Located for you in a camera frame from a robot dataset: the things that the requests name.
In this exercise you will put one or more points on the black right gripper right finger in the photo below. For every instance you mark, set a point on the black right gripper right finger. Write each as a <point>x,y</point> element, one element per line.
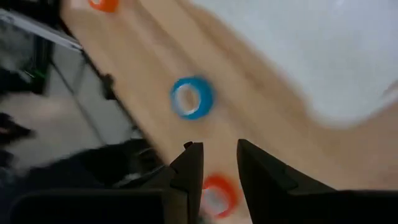
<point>267,193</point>

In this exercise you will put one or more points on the large white plastic bin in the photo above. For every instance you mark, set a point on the large white plastic bin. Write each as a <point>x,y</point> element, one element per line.
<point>311,56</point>

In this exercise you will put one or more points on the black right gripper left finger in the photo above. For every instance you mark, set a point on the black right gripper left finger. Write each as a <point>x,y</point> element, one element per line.
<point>189,174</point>

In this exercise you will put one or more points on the blue tape roll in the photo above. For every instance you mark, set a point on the blue tape roll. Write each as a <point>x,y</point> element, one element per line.
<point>207,99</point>

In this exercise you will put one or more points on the orange tape roll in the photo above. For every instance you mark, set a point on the orange tape roll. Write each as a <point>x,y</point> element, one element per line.
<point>231,189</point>
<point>109,7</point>

